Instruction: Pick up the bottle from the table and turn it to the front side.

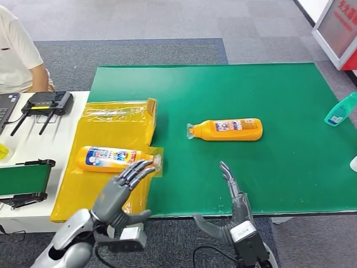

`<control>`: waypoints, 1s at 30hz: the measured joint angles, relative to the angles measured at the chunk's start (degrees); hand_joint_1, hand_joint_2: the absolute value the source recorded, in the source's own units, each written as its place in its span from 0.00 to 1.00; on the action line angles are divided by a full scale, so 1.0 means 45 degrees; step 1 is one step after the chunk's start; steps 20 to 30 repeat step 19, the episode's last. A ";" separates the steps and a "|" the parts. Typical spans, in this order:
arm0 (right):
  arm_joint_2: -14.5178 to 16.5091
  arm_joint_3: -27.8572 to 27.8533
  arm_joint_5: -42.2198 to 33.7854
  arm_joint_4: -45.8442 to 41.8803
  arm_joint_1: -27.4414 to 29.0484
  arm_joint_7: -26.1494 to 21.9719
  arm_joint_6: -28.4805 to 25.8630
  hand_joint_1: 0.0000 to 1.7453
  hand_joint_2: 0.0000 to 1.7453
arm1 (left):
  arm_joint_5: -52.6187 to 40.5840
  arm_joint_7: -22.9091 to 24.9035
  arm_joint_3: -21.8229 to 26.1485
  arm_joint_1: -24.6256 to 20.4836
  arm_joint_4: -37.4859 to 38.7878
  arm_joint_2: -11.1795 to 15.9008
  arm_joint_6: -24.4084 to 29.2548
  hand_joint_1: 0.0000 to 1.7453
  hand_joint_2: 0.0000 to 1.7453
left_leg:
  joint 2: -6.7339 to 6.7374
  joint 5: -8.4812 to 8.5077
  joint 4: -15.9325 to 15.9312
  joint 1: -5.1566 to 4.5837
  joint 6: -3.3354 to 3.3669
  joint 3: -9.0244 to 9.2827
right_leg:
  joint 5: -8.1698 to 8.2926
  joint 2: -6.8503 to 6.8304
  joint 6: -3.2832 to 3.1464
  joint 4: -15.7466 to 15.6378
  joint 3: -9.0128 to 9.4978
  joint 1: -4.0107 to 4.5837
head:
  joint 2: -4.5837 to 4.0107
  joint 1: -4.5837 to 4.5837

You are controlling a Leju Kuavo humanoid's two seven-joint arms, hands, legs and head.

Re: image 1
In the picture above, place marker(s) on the green table mat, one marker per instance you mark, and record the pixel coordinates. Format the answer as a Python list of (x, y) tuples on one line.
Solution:
[(278, 92)]

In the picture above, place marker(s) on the grey laptop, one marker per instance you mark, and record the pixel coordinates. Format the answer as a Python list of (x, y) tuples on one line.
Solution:
[(7, 107)]

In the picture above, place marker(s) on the white and red display stand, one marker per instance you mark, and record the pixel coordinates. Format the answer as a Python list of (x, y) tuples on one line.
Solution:
[(339, 33)]

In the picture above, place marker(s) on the green belt conveyor unit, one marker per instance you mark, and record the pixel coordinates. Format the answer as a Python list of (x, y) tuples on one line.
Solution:
[(22, 180)]

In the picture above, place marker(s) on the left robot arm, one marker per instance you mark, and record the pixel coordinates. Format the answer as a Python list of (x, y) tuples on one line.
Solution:
[(69, 236)]

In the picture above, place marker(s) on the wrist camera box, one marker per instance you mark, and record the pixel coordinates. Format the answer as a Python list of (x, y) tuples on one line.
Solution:
[(248, 244), (130, 238)]

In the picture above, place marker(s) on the person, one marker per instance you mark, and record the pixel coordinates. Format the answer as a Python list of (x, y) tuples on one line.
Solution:
[(16, 55)]

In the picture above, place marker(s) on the white rounded object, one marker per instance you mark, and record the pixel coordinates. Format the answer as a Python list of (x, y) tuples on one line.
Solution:
[(354, 164)]

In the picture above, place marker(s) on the white table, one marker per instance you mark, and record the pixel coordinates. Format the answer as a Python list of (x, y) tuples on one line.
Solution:
[(36, 148)]

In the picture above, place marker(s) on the person's forearm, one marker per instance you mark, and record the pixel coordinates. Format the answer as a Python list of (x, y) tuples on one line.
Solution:
[(40, 79)]

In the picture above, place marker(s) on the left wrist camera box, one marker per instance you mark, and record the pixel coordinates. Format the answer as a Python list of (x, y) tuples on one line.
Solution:
[(130, 238)]

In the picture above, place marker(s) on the yellow label tag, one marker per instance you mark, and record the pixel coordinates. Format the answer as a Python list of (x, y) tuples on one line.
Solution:
[(3, 151)]

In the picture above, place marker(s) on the teal plastic bottle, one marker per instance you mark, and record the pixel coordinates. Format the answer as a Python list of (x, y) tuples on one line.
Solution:
[(340, 110)]

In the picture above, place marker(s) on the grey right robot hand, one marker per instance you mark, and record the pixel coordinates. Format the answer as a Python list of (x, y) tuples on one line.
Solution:
[(241, 211)]

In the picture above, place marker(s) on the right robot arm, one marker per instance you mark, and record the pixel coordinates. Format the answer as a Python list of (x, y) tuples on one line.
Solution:
[(272, 259)]

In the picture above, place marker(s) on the yellow film wrapped cardboard box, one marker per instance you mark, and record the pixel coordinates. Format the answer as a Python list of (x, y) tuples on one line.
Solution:
[(111, 125)]

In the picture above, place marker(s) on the orange bottle with clear cap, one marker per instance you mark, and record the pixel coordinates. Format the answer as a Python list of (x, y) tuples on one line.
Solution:
[(223, 135), (111, 159)]

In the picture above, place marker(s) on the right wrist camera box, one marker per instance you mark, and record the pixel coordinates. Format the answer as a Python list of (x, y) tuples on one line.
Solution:
[(248, 244)]

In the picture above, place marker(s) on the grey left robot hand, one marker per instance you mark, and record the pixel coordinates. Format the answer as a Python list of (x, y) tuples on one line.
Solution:
[(111, 201)]

